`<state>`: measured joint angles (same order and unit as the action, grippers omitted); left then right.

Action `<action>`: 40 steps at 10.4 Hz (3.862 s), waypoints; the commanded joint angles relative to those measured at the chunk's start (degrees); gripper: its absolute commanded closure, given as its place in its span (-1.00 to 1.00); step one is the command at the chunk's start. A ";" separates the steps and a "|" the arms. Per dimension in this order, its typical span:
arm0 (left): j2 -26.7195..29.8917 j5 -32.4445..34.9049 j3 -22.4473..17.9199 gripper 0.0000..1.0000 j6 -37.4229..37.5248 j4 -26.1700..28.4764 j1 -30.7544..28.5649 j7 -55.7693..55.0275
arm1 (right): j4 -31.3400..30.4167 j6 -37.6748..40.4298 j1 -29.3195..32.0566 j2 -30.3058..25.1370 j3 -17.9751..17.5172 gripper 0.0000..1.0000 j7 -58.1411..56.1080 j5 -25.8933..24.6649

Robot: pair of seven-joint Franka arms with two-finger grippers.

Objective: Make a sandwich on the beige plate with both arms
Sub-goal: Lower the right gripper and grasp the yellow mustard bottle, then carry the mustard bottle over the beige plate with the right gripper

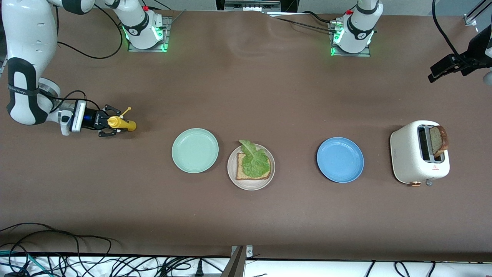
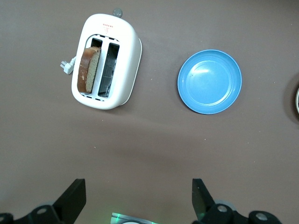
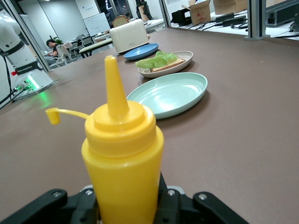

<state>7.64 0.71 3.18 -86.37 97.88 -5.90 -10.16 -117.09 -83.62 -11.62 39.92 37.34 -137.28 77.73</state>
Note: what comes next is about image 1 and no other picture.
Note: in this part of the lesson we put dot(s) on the white two-slot toaster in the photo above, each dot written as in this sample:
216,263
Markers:
403,154

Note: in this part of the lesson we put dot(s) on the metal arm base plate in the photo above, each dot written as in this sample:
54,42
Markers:
365,54
167,34

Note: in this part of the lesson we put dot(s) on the aluminium frame profile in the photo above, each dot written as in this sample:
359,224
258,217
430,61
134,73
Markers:
472,17

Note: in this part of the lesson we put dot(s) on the mint green plate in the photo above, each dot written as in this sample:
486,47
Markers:
195,151

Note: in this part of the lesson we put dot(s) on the grey metal fixture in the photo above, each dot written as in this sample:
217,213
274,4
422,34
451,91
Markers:
251,5

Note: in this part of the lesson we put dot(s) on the yellow mustard squeeze bottle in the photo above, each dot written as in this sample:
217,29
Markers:
127,125

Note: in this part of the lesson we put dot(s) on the blue plate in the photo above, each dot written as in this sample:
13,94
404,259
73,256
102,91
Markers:
340,160

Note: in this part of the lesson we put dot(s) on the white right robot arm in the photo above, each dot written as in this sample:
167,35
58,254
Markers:
27,38

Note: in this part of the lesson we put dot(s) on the black power plug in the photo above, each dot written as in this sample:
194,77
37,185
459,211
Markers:
198,269

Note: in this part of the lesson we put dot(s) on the green lettuce leaf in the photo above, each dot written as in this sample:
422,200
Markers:
254,161

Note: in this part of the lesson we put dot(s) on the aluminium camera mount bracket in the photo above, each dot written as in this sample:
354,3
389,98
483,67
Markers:
236,265

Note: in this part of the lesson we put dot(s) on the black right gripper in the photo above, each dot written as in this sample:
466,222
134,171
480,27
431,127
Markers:
93,119

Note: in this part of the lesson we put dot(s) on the beige plate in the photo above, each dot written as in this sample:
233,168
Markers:
251,186

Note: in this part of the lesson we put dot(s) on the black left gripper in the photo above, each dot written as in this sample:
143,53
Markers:
473,57

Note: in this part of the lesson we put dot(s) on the brown bread slice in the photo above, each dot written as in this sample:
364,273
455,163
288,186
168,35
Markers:
438,140
240,171

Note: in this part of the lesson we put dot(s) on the aluminium table edge rail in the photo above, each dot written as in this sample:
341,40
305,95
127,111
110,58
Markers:
2,65

